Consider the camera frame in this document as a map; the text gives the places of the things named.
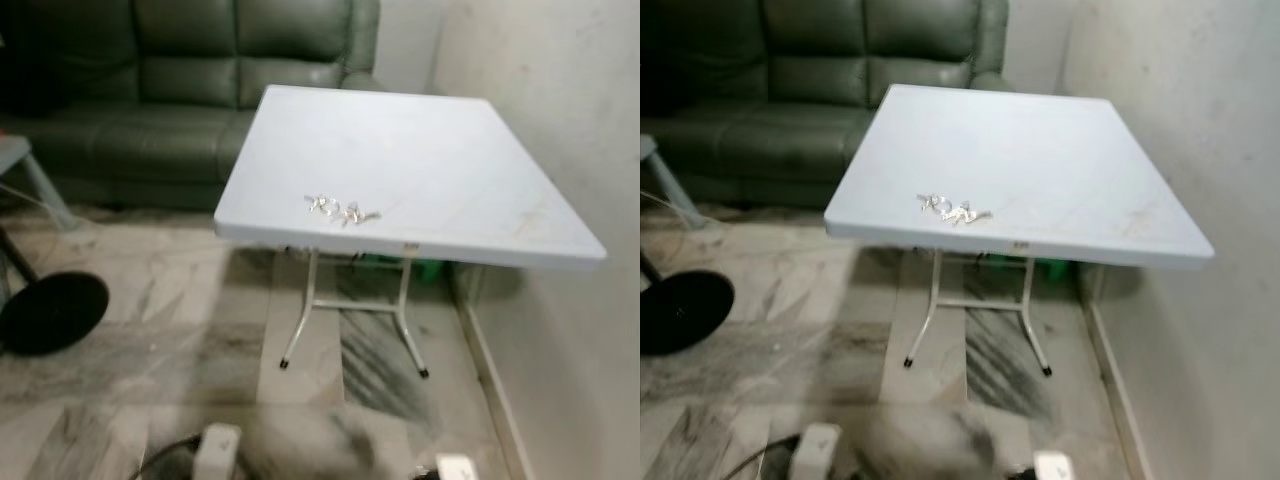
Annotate silver bunch of keys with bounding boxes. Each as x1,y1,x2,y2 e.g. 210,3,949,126
917,193,993,227
304,194,382,228

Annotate grey side table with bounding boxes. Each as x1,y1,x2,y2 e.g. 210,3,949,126
0,135,78,233
640,135,707,230

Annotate black round stand base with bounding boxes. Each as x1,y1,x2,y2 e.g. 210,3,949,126
0,228,110,357
640,252,736,357

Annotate dark green leather sofa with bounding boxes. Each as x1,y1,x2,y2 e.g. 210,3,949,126
640,0,1013,210
0,0,382,212

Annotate green box under table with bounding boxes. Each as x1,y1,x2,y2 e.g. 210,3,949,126
985,253,1078,291
356,253,449,292

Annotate white folding table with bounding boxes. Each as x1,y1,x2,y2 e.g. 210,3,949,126
823,84,1216,377
213,85,608,379

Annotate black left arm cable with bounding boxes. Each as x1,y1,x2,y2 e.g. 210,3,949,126
720,434,803,480
128,433,204,480

